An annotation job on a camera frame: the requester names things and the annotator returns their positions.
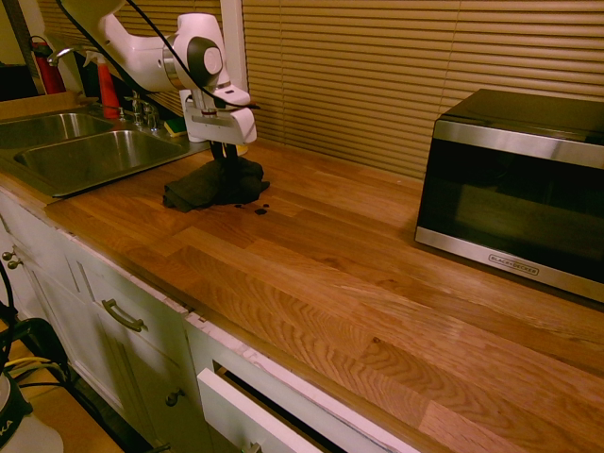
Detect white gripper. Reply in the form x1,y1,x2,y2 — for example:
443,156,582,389
182,101,259,177

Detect dark cloth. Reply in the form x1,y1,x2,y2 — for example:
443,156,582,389
161,157,272,213

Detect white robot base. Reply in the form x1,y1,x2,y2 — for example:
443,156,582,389
0,370,65,453

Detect yellow green sponge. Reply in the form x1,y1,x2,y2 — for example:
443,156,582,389
162,118,189,140

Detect chrome kitchen faucet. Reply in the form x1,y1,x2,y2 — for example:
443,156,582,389
45,45,162,132

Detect red spray bottle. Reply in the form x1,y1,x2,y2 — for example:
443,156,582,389
82,48,121,120

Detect stainless steel double sink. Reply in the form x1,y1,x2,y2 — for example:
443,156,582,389
0,106,211,199

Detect wide beige window blinds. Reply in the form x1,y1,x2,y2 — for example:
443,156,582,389
242,0,604,181

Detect red fire extinguisher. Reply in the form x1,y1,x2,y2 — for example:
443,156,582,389
28,36,68,96

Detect white kitchen cabinets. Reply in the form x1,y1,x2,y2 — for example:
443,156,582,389
0,186,419,453

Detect black box appliance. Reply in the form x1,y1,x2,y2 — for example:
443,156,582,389
0,62,40,103

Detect white open drawer front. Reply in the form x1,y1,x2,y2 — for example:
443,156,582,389
196,368,334,453

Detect black steel microwave oven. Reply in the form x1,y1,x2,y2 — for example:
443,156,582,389
413,88,604,305

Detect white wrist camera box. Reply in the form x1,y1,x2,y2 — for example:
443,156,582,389
190,86,253,115

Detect metal bar cabinet handle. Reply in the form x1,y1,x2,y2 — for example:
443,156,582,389
100,297,149,333

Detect black tubular stand frame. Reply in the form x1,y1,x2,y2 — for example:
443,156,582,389
0,317,73,386

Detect yellow cables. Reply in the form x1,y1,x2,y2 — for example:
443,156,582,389
0,355,59,377

